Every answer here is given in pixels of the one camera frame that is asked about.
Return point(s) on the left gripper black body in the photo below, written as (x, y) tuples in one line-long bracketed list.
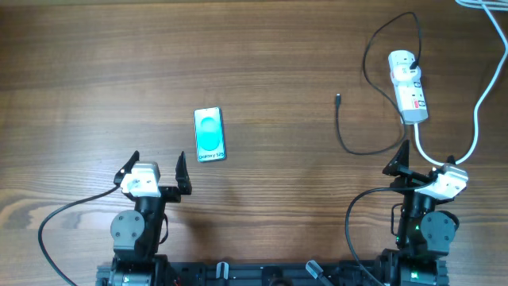
[(169, 191)]

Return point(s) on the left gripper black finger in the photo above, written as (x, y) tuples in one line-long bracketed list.
[(181, 175), (126, 168)]

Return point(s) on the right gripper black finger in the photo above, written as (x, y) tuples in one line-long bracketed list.
[(399, 164), (451, 160)]

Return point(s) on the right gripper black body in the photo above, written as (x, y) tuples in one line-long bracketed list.
[(415, 175)]

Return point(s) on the smartphone with teal screen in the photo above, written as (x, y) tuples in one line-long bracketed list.
[(209, 134)]

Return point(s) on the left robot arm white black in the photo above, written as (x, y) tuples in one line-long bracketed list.
[(137, 232)]

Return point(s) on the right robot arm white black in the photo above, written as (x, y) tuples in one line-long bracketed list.
[(424, 234)]

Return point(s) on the white charger plug adapter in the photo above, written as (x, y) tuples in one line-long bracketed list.
[(404, 73)]

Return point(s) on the white power strip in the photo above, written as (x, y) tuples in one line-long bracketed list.
[(410, 96)]

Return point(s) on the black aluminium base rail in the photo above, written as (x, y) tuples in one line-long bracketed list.
[(343, 273)]

